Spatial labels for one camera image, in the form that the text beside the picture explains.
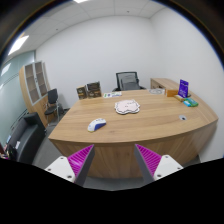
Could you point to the black mesh office chair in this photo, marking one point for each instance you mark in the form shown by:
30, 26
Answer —
127, 81

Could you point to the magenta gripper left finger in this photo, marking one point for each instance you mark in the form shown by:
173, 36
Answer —
75, 167

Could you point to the black leather sofa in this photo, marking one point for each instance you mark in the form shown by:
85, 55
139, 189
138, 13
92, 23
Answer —
26, 139

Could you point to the low wooden side cabinet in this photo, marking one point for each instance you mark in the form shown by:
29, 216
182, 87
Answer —
171, 88

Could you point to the wooden cabinet with glass doors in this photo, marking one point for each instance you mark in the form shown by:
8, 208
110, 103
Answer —
34, 88

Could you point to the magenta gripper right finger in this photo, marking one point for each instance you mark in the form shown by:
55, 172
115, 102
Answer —
154, 166

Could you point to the round grey plate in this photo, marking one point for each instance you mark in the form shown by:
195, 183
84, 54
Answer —
157, 91

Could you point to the large wooden desk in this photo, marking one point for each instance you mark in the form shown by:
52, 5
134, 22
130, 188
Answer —
156, 126

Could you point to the round desk cable grommet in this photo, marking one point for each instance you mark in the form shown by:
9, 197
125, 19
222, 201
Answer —
182, 117

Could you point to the dark brown box right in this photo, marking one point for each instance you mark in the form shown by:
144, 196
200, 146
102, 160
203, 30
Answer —
94, 89

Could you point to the white and blue computer mouse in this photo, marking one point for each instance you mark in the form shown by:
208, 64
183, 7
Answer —
96, 124

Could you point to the white flat paper pack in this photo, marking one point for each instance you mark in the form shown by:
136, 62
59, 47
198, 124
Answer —
112, 94

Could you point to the green and blue box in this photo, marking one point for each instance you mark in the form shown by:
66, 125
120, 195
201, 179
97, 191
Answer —
190, 102

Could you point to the black visitor chair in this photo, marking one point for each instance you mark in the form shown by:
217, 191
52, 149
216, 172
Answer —
53, 105

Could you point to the dark brown box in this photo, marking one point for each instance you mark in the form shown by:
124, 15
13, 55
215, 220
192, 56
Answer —
94, 89
82, 92

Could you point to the dark brown box left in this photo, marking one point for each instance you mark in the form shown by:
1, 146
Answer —
82, 92

